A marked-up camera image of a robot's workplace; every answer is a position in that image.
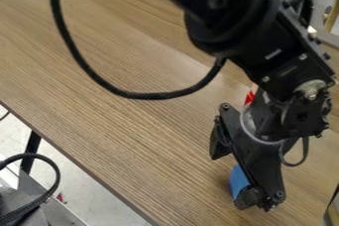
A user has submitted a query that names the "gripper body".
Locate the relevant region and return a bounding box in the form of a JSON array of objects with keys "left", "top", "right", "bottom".
[{"left": 217, "top": 94, "right": 289, "bottom": 212}]

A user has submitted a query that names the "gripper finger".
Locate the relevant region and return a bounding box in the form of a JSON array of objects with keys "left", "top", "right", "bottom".
[
  {"left": 207, "top": 123, "right": 235, "bottom": 162},
  {"left": 231, "top": 185, "right": 268, "bottom": 211}
]

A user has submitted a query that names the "blue cube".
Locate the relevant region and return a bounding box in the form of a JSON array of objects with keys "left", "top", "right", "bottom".
[{"left": 227, "top": 164, "right": 255, "bottom": 202}]

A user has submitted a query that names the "red cuboid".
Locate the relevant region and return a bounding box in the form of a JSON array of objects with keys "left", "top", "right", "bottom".
[{"left": 242, "top": 89, "right": 259, "bottom": 107}]

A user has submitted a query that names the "black braided cable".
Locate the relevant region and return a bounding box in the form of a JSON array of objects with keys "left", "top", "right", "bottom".
[{"left": 0, "top": 152, "right": 62, "bottom": 226}]

